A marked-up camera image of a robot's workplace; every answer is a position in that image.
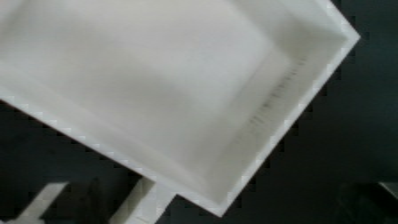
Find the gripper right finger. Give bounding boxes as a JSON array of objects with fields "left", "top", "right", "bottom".
[{"left": 336, "top": 182, "right": 398, "bottom": 224}]

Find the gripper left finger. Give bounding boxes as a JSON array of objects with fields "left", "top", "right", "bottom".
[{"left": 0, "top": 178, "right": 130, "bottom": 224}]

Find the white drawer cabinet housing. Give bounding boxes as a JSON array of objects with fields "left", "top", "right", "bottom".
[{"left": 0, "top": 0, "right": 359, "bottom": 214}]

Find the white front fence rail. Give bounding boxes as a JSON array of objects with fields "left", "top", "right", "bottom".
[{"left": 109, "top": 178, "right": 176, "bottom": 224}]

